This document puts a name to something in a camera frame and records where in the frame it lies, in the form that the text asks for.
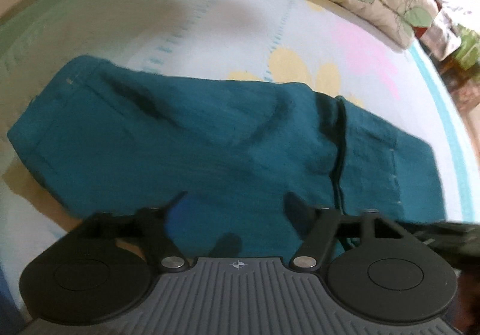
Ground teal pants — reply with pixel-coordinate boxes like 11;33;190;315
7;55;443;259

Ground floral light blue bedsheet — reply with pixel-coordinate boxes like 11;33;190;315
0;0;478;321

